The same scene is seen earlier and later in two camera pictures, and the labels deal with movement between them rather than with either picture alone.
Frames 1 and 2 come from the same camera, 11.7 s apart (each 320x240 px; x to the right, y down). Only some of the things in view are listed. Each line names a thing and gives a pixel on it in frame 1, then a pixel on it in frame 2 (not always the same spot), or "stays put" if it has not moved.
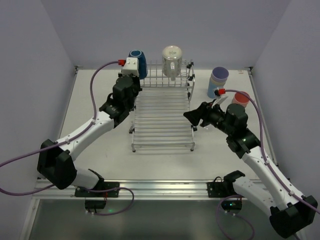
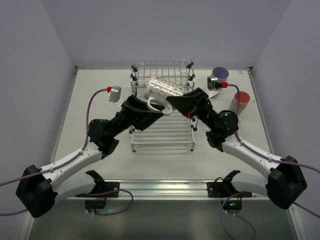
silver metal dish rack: x=159 y=118 stays put
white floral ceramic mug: x=172 y=59 to x=157 y=89
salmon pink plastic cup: x=241 y=98 stays put
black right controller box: x=231 y=205 stays put
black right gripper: x=203 y=113 to x=199 y=103
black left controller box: x=95 y=204 stays put
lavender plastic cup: x=220 y=74 stays put
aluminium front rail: x=135 y=190 stays put
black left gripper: x=135 y=81 to x=131 y=113
